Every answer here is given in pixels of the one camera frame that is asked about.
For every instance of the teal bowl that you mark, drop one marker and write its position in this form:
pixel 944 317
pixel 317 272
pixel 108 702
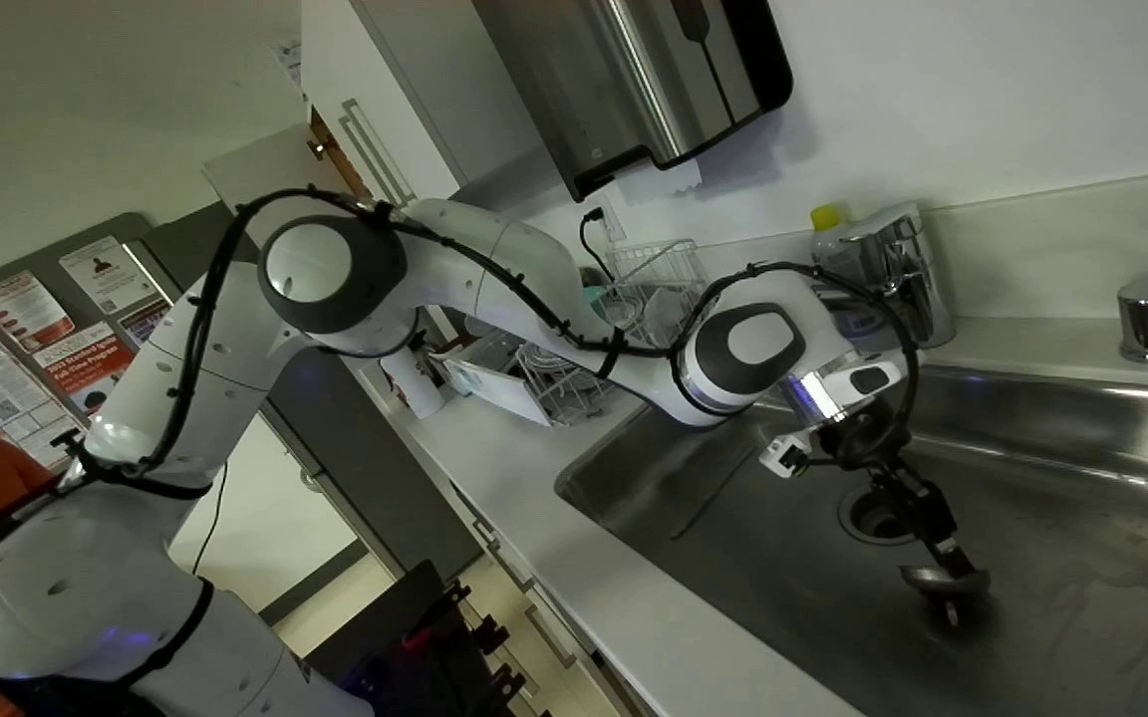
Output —
pixel 599 305

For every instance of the white upper cabinet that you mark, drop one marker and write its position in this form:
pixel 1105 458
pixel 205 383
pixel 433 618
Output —
pixel 441 82

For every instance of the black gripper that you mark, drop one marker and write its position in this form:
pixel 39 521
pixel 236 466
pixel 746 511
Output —
pixel 874 442

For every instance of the white poster red heading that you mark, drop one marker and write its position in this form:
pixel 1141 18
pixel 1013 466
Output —
pixel 21 310

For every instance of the stainless steel sink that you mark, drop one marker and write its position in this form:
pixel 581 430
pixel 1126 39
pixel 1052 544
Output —
pixel 1068 621

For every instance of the dish soap bottle yellow cap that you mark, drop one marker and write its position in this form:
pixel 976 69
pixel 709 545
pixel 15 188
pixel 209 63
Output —
pixel 830 215

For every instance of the white dish rack tray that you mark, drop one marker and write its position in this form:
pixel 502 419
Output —
pixel 502 383

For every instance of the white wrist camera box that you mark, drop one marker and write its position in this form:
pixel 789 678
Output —
pixel 789 454

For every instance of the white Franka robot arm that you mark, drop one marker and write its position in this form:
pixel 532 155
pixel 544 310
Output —
pixel 495 264

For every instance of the round metal sink stopper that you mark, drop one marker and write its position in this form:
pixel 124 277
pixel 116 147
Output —
pixel 919 581

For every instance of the white poster black icon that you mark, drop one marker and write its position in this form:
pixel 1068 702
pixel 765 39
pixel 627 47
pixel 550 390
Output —
pixel 108 272

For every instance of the red and white poster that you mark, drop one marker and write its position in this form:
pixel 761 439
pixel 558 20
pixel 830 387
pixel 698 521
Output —
pixel 86 363

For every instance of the stainless paper towel dispenser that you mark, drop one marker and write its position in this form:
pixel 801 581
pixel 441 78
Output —
pixel 641 82

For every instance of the kitchen base cabinet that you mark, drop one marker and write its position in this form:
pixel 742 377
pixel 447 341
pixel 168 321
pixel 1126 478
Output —
pixel 360 478

